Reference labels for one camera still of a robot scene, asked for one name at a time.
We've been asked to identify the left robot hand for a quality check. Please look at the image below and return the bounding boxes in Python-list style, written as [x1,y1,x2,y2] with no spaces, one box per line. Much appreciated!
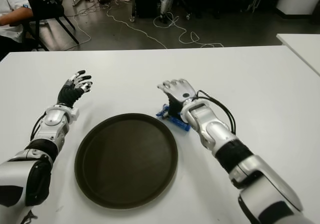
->
[56,70,93,109]

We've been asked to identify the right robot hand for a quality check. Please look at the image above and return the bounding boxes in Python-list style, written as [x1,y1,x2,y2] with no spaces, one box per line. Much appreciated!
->
[156,78,198,117]

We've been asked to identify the blue Oreo cookie pack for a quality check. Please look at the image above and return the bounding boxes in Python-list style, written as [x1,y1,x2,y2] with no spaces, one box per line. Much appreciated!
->
[156,103,191,133]

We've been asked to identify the round dark brown tray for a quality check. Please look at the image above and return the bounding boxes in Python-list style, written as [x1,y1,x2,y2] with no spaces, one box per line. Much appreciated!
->
[74,112,179,208]

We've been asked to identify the silver background robot leg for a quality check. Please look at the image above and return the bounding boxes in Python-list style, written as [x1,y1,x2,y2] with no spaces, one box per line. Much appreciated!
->
[159,0,176,22]

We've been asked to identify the black chair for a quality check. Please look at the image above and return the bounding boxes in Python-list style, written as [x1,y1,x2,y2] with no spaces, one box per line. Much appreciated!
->
[23,0,80,52]

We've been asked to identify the black cabinet on casters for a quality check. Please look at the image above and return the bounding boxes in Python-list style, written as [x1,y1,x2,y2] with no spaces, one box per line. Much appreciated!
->
[129,0,162,22]

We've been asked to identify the seated person in white shirt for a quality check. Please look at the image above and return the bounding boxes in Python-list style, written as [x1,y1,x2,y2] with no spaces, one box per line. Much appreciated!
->
[0,0,35,60]

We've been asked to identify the white neighbouring table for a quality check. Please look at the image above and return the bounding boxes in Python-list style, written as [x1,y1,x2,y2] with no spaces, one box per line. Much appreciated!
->
[276,33,320,76]

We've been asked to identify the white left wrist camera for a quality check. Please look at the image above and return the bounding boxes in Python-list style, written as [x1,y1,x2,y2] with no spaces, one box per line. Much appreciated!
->
[69,108,80,122]

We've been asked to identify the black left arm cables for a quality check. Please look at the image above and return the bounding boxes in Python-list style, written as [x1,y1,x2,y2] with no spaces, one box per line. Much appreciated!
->
[29,113,47,141]

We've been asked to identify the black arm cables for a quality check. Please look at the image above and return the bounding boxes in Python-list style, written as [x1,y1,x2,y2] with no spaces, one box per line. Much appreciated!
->
[29,113,47,141]
[197,90,237,135]

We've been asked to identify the white floor cable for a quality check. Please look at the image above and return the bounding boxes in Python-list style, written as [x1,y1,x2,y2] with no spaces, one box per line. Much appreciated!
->
[152,11,225,49]
[106,6,168,49]

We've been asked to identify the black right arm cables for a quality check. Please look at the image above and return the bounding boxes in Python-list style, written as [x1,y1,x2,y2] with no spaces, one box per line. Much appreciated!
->
[197,90,237,135]

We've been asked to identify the grey metal folding frame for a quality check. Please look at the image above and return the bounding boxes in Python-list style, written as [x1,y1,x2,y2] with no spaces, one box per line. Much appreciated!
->
[246,0,261,14]

